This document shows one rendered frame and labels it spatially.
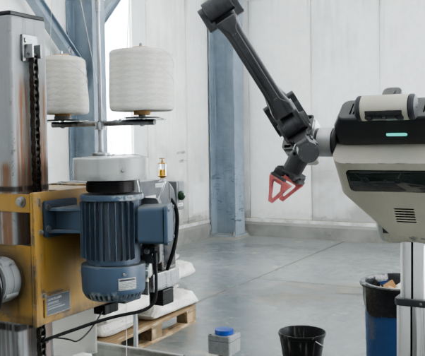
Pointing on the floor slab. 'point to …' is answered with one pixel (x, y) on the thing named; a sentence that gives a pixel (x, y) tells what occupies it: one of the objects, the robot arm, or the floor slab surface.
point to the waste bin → (388, 347)
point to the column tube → (10, 152)
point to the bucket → (301, 340)
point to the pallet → (146, 328)
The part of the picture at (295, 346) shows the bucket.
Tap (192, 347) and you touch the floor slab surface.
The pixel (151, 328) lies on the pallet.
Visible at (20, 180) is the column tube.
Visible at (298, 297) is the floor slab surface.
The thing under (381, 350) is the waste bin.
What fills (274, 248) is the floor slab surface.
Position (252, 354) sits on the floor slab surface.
